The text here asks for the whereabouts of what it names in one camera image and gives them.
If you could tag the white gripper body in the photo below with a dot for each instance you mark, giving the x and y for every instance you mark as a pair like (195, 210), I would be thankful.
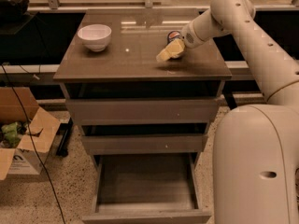
(188, 36)

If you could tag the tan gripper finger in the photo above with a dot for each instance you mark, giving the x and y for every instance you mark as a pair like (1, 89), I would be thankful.
(172, 51)

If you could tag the blue pepsi can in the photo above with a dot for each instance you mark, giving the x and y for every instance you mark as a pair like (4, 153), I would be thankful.
(173, 35)

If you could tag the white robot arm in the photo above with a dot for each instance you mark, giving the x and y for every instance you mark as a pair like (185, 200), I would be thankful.
(256, 147)

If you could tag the grey top drawer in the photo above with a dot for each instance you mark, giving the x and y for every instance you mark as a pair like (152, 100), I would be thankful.
(126, 112)

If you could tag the grey drawer cabinet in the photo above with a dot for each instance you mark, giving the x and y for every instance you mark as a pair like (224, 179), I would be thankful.
(128, 70)

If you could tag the grey middle drawer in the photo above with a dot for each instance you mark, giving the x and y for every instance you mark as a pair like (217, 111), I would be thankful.
(144, 144)

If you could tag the grey open bottom drawer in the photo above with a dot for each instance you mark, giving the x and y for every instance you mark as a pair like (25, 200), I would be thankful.
(146, 189)

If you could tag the black table leg right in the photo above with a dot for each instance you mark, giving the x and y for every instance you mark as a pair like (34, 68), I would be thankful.
(229, 97)

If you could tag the black table leg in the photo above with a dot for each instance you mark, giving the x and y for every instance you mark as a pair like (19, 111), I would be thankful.
(64, 131)
(229, 97)

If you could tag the white ceramic bowl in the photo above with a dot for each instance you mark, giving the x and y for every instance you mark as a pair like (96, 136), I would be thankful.
(95, 37)

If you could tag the black table leg left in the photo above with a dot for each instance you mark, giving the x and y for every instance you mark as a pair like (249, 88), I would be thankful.
(64, 131)

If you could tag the open cardboard box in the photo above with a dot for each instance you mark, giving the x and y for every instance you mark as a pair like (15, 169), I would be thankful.
(27, 133)

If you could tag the black object on shelf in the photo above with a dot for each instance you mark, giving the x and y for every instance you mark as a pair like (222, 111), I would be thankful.
(13, 8)

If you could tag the green bag in box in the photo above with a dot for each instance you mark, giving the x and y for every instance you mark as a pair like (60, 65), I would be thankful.
(11, 134)

